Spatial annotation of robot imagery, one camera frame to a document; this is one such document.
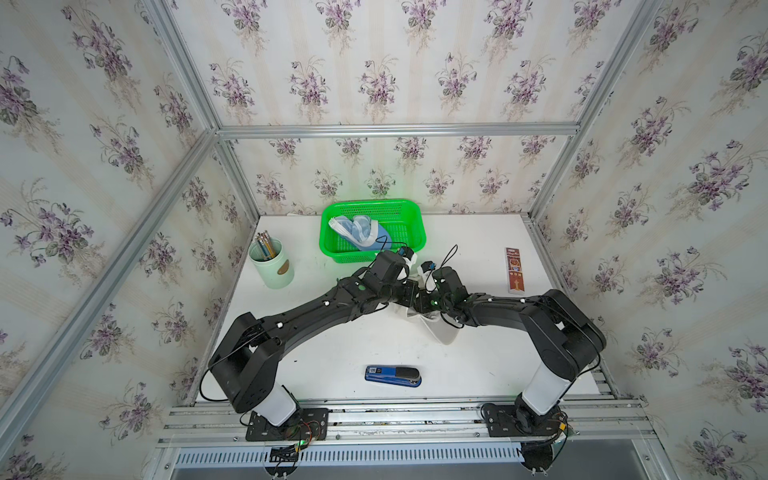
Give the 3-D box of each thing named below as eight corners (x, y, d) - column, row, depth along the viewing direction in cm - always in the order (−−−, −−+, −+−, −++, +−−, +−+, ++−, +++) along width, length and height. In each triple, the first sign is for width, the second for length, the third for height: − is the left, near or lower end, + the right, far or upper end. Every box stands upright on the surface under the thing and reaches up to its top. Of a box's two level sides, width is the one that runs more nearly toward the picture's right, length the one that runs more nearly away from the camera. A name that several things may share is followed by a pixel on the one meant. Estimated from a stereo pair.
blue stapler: (364, 386, 81) (364, 381, 77) (365, 371, 84) (364, 365, 80) (419, 386, 81) (421, 381, 77) (418, 371, 84) (420, 365, 80)
